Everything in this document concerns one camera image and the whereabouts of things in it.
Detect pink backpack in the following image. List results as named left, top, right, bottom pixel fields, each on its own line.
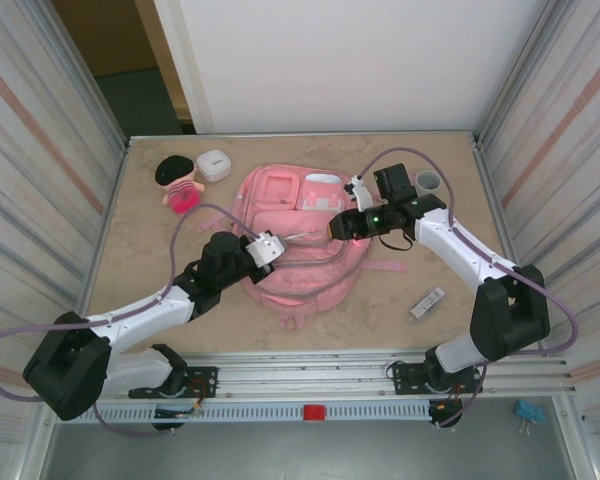
left=199, top=164, right=409, bottom=331

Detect white square case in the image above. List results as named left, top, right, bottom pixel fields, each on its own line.
left=195, top=148, right=233, bottom=182

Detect grey cup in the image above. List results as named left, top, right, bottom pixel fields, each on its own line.
left=414, top=169, right=442, bottom=197

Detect plush doll black hair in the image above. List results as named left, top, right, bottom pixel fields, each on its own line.
left=154, top=154, right=206, bottom=217

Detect blue binder clip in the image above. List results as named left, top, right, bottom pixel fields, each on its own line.
left=515, top=399, right=546, bottom=437

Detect thin black cable loop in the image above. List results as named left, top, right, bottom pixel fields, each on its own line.
left=378, top=232, right=415, bottom=253

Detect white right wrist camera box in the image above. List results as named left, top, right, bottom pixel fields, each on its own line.
left=343, top=174, right=377, bottom=214

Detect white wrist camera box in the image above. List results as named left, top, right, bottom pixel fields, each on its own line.
left=244, top=229, right=286, bottom=266
left=343, top=174, right=377, bottom=214

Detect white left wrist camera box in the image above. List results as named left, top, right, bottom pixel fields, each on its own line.
left=244, top=229, right=286, bottom=266

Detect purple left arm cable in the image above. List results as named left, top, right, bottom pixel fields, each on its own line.
left=0, top=202, right=261, bottom=437

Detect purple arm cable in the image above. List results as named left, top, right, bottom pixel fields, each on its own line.
left=352, top=147, right=581, bottom=431
left=0, top=202, right=261, bottom=437

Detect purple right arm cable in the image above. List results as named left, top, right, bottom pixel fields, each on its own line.
left=352, top=147, right=581, bottom=431

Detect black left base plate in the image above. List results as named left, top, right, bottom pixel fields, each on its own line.
left=127, top=366, right=220, bottom=400

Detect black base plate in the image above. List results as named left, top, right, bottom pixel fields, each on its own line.
left=390, top=360, right=484, bottom=396
left=127, top=366, right=220, bottom=400

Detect thin red black wires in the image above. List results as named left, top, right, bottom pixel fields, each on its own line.
left=152, top=377, right=216, bottom=421
left=427, top=382, right=466, bottom=426

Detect aluminium mounting rail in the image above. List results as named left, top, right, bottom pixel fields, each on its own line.
left=32, top=349, right=579, bottom=401

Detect white slotted cable duct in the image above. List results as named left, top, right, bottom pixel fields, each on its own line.
left=79, top=402, right=434, bottom=425

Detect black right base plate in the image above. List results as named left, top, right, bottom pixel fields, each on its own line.
left=390, top=360, right=484, bottom=396

